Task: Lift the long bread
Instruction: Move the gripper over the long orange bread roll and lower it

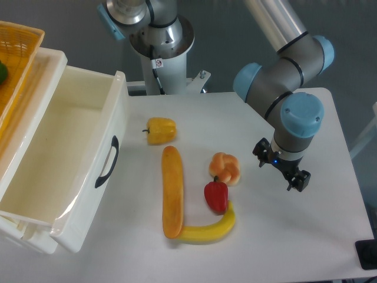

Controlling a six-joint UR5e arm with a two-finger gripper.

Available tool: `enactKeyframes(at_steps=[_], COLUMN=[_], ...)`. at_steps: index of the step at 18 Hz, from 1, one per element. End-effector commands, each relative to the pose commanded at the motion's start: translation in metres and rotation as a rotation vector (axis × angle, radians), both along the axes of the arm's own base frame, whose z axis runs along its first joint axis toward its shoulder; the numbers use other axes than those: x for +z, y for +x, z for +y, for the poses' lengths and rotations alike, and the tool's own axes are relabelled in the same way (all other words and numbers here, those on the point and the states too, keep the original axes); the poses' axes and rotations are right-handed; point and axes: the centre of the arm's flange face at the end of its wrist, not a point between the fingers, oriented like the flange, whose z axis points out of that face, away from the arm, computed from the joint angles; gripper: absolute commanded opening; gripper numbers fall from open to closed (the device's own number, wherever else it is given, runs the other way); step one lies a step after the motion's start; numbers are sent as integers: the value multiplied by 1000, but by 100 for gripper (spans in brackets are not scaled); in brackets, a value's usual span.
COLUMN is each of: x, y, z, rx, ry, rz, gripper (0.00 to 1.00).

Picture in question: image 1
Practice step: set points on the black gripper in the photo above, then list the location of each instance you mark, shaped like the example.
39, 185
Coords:
286, 162

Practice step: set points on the long orange bread loaf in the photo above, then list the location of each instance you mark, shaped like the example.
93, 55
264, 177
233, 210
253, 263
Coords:
173, 192

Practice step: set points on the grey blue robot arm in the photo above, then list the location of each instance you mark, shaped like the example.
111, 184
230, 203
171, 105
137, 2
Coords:
272, 92

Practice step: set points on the knotted bread roll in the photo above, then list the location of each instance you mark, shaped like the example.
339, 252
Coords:
226, 167

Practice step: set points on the red bell pepper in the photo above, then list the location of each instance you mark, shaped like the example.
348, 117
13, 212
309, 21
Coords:
216, 194

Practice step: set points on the yellow banana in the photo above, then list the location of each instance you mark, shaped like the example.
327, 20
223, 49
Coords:
210, 233

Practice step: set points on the black device at table edge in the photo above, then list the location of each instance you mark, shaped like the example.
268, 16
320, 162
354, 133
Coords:
366, 251

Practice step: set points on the yellow bell pepper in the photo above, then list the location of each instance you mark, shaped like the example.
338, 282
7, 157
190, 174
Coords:
160, 130

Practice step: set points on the white plastic drawer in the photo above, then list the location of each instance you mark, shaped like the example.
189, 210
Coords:
54, 185

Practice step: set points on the yellow plastic basket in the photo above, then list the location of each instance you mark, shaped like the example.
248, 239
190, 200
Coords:
19, 46

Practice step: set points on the green vegetable in basket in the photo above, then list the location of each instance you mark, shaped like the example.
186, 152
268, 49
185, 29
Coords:
3, 72

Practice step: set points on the white mounting bracket with bolt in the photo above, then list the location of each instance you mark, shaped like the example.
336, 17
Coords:
196, 84

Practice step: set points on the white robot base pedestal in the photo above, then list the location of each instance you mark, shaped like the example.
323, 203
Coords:
163, 55

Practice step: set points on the black drawer handle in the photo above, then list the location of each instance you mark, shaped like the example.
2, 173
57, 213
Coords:
110, 163

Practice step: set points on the white drawer cabinet frame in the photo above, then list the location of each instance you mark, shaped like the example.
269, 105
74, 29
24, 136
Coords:
44, 75

